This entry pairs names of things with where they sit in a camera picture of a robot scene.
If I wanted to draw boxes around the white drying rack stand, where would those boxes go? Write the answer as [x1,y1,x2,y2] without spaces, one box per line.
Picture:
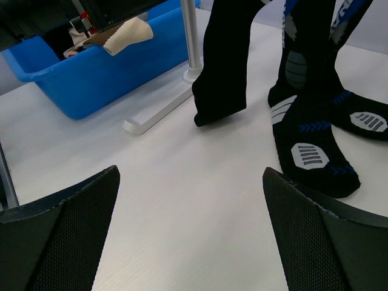
[122,1,202,135]

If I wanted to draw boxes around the blue plastic bin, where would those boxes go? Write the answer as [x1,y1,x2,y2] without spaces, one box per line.
[1,1,188,119]

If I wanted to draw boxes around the pile of socks in bin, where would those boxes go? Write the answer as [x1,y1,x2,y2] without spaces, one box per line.
[42,12,155,61]

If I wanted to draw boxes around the beige brown striped sock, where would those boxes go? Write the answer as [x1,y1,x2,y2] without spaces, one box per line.
[81,17,154,56]

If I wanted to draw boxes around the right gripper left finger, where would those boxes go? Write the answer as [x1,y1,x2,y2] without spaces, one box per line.
[1,166,120,290]

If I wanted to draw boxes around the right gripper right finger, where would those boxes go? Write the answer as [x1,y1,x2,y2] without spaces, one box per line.
[263,167,387,290]

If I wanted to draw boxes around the black blue sport sock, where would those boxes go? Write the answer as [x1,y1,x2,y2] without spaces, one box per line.
[326,0,387,141]
[268,0,361,198]

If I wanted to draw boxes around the aluminium rail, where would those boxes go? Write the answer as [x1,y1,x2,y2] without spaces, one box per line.
[1,147,19,210]

